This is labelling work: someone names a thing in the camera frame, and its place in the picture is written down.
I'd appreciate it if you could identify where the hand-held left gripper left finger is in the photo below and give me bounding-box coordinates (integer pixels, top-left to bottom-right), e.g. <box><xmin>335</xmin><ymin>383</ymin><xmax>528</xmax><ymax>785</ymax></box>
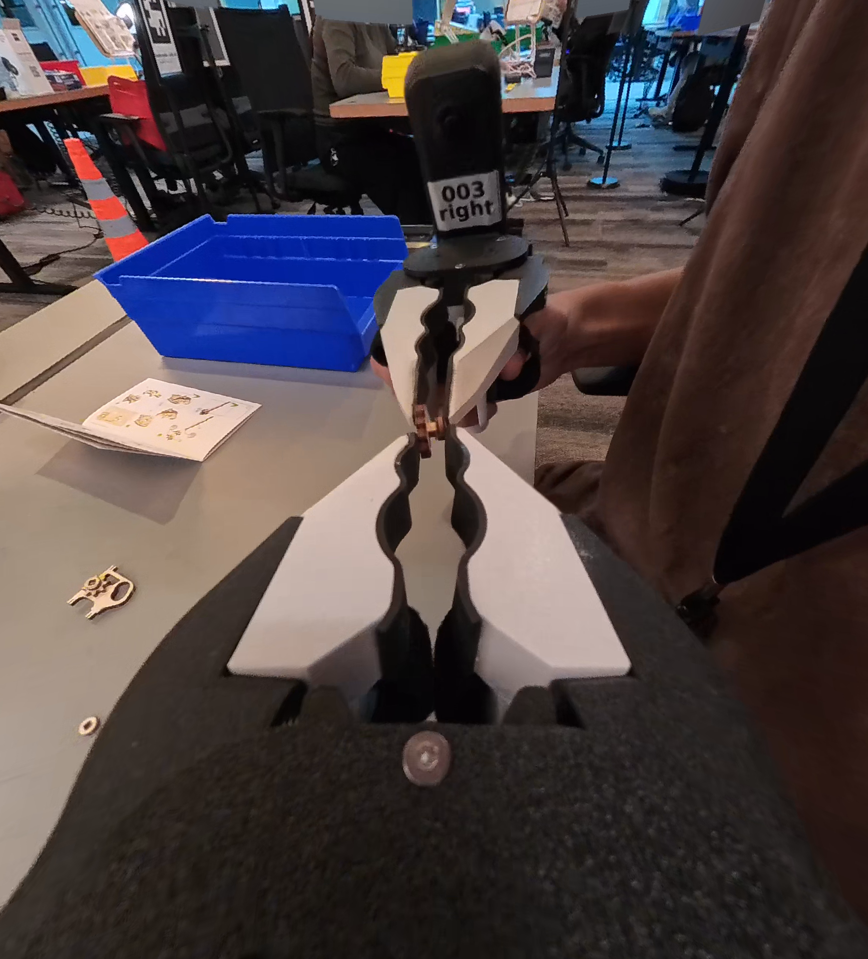
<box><xmin>226</xmin><ymin>433</ymin><xmax>416</xmax><ymax>716</ymax></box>

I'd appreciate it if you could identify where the white instruction booklet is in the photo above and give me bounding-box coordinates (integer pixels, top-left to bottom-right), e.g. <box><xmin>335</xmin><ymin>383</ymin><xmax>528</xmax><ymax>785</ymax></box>
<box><xmin>0</xmin><ymin>378</ymin><xmax>263</xmax><ymax>463</ymax></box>

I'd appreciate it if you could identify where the person's right hand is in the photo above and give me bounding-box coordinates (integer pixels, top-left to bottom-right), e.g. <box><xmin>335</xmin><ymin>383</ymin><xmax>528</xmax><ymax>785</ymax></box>
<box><xmin>497</xmin><ymin>288</ymin><xmax>601</xmax><ymax>394</ymax></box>

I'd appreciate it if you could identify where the wooden table with black legs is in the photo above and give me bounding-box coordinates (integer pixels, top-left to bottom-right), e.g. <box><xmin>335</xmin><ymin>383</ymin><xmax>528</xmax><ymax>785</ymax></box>
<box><xmin>0</xmin><ymin>84</ymin><xmax>114</xmax><ymax>295</ymax></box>

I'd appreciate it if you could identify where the red chair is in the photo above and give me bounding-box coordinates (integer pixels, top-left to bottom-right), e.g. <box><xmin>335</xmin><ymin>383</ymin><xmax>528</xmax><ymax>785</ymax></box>
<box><xmin>100</xmin><ymin>75</ymin><xmax>174</xmax><ymax>226</ymax></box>

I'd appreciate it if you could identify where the flat wooden model part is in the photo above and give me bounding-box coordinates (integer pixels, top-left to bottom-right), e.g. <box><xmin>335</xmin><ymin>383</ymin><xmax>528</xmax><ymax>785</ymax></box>
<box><xmin>67</xmin><ymin>565</ymin><xmax>134</xmax><ymax>620</ymax></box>

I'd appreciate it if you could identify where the orange traffic cone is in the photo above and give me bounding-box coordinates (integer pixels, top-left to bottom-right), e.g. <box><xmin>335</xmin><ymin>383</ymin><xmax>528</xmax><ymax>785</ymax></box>
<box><xmin>64</xmin><ymin>138</ymin><xmax>152</xmax><ymax>263</ymax></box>

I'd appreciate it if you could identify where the wooden desk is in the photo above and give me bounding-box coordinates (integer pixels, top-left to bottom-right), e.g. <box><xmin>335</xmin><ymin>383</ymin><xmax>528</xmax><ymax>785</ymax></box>
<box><xmin>329</xmin><ymin>71</ymin><xmax>562</xmax><ymax>121</ymax></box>

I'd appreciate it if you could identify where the black shoulder strap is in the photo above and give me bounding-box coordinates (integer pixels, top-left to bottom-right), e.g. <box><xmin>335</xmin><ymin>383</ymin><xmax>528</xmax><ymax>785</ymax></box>
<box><xmin>677</xmin><ymin>165</ymin><xmax>868</xmax><ymax>638</ymax></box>

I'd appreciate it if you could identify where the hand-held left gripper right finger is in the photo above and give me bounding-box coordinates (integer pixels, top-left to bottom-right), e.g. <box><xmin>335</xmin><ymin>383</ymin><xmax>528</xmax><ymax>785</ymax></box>
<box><xmin>440</xmin><ymin>431</ymin><xmax>634</xmax><ymax>719</ymax></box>

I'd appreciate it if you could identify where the person's right forearm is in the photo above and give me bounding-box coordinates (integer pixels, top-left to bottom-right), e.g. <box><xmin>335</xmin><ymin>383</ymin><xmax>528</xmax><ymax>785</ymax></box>
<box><xmin>591</xmin><ymin>266</ymin><xmax>686</xmax><ymax>373</ymax></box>

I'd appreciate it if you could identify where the black mesh office chair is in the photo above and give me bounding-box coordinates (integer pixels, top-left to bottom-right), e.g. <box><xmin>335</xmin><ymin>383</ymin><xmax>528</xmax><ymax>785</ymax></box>
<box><xmin>554</xmin><ymin>15</ymin><xmax>624</xmax><ymax>172</ymax></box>

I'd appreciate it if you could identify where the blue plastic bin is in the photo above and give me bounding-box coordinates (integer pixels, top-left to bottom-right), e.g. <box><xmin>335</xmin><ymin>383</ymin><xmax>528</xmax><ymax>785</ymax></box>
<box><xmin>94</xmin><ymin>214</ymin><xmax>409</xmax><ymax>373</ymax></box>

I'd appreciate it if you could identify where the yellow plastic bin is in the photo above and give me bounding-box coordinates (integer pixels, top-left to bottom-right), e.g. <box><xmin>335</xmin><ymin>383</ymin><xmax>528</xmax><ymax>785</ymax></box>
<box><xmin>380</xmin><ymin>51</ymin><xmax>424</xmax><ymax>98</ymax></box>

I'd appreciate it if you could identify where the small wooden gear part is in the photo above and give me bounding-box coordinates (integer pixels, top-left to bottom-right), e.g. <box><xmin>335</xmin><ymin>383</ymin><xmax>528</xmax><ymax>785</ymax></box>
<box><xmin>410</xmin><ymin>405</ymin><xmax>450</xmax><ymax>458</ymax></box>

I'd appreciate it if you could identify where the white cardboard box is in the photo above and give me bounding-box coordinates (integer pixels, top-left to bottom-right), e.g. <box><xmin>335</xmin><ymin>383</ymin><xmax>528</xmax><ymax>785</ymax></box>
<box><xmin>0</xmin><ymin>28</ymin><xmax>53</xmax><ymax>98</ymax></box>

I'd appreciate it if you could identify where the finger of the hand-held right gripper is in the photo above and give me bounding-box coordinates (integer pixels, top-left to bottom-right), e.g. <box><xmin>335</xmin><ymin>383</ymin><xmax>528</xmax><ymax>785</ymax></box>
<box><xmin>385</xmin><ymin>287</ymin><xmax>442</xmax><ymax>424</ymax></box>
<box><xmin>441</xmin><ymin>279</ymin><xmax>522</xmax><ymax>434</ymax></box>

